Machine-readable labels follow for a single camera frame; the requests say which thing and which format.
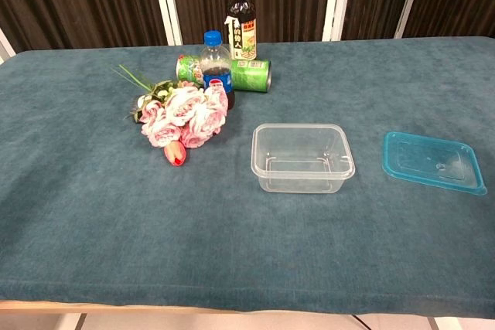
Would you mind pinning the red artificial tulip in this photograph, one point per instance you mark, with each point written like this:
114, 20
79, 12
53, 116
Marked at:
176, 154

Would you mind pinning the clear plastic food container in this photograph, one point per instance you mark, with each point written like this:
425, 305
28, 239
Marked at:
270, 187

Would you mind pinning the blue translucent plastic lid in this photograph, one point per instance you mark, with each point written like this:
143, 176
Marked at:
425, 160

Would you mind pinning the green chips can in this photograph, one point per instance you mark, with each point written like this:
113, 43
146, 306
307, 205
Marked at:
251, 75

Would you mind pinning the pink artificial rose bouquet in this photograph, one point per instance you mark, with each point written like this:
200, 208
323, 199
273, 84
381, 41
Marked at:
181, 109

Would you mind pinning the cola bottle with blue cap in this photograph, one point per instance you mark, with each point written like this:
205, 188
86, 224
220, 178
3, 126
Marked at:
214, 63

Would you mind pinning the dark sauce bottle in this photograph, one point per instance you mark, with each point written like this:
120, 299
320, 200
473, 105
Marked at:
240, 9

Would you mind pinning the teal velvet tablecloth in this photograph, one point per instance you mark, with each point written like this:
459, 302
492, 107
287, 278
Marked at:
116, 210

